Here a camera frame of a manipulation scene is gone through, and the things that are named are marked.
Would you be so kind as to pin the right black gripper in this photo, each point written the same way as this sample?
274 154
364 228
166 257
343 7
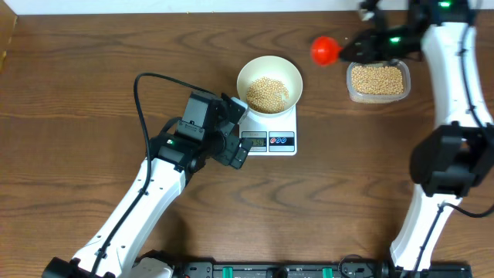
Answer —
371 53

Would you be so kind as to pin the soybeans in bowl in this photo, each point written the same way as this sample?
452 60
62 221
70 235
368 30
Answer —
267 96

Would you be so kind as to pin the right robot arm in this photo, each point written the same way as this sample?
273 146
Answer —
458 154

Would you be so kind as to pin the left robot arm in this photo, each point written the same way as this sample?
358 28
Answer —
113 250

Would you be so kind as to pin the red plastic measuring scoop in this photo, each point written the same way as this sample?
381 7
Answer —
325 51

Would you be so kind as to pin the white digital kitchen scale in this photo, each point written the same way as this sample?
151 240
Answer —
271 134

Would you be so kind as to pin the yellow soybeans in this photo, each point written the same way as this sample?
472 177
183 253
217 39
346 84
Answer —
381 80

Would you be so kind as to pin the white round bowl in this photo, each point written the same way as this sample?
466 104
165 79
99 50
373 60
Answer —
273 67

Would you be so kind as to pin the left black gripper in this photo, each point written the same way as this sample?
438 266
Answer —
225 155

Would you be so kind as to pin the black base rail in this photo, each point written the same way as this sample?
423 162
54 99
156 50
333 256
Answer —
161 264

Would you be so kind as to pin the clear plastic container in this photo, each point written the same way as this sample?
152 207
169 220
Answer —
368 98

